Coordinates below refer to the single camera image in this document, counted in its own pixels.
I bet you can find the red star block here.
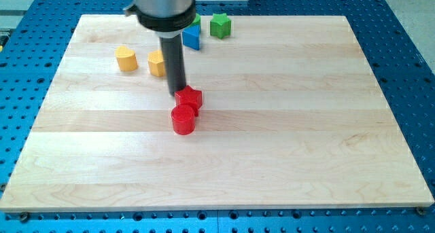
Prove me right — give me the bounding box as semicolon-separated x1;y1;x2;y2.
175;86;203;117

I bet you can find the yellow hexagon block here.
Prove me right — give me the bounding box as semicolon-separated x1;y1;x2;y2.
147;50;166;77

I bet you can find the blue triangular block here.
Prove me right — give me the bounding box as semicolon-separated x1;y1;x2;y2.
182;25;201;50

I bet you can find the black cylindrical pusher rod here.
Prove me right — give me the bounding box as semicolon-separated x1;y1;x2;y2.
160;34;186;96

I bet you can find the yellow heart block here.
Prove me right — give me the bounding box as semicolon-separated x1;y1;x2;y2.
115;46;139;72

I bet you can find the blue perforated metal table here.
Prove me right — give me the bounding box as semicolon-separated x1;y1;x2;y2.
1;0;434;232

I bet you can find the green star block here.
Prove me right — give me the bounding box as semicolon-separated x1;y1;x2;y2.
209;13;232;39

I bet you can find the red cylinder block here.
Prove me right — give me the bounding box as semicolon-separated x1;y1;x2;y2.
171;104;195;135

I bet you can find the light wooden board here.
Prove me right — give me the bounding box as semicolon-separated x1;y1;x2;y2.
1;15;434;212

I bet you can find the green block behind arm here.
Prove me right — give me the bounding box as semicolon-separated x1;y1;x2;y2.
189;13;201;31

